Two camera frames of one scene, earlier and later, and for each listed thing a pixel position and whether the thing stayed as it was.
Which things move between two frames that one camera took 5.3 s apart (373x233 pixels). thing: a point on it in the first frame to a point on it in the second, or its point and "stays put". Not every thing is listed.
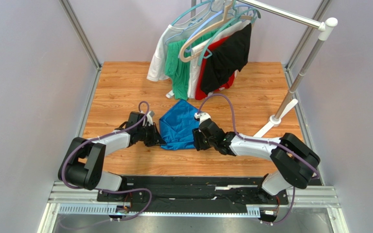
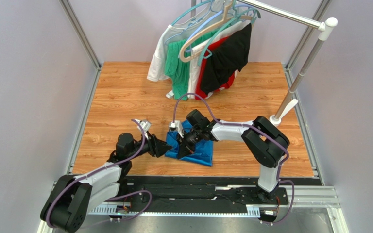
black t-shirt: x=228 y=55 stays put
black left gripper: x=156 y=139 to x=156 y=147
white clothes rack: x=286 y=103 stays put
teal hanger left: x=188 y=10 stays put
